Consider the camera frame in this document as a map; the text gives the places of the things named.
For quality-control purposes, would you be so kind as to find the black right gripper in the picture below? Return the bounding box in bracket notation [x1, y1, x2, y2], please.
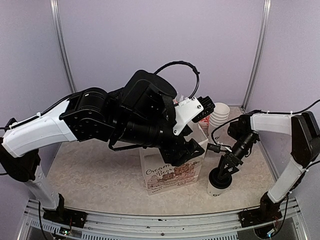
[217, 131, 258, 179]

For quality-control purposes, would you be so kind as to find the black coffee cup lid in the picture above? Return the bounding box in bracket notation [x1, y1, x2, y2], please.
[208, 167, 233, 190]

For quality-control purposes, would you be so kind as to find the white paper takeout bag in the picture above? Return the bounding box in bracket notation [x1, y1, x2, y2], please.
[139, 121, 210, 196]

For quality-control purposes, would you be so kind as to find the white paper cup GOOD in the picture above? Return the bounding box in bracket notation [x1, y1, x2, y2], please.
[206, 178, 231, 197]

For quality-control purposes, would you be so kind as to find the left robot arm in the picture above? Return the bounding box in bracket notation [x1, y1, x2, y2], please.
[0, 70, 215, 223]

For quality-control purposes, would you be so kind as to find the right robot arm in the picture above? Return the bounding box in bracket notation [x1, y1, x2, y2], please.
[207, 110, 320, 222]

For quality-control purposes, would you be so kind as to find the red patterned bowl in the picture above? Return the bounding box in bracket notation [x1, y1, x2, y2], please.
[198, 116, 210, 130]

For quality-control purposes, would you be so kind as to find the stack of white paper cups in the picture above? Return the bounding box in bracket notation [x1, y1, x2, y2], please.
[208, 102, 230, 144]

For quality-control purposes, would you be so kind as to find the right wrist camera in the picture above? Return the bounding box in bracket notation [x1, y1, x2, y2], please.
[207, 143, 221, 153]

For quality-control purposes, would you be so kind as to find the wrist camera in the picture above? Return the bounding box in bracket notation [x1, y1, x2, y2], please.
[207, 143, 221, 153]
[172, 96, 215, 136]

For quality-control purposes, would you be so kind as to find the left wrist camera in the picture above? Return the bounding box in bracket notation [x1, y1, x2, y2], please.
[172, 96, 215, 136]

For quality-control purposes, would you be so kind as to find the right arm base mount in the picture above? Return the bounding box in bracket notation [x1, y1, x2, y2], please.
[238, 193, 283, 228]

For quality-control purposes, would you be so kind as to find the front aluminium frame rail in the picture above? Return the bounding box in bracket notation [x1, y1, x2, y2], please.
[17, 198, 308, 240]

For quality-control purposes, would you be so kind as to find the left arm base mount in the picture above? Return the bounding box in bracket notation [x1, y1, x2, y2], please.
[43, 193, 88, 229]

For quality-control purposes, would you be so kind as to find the right aluminium corner post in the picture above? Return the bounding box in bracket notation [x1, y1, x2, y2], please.
[241, 0, 272, 111]

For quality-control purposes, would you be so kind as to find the aluminium corner post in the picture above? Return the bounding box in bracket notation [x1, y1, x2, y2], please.
[241, 0, 272, 111]
[50, 0, 77, 93]

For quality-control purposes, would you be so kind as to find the left aluminium corner post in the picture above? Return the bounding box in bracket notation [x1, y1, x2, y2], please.
[50, 0, 77, 93]

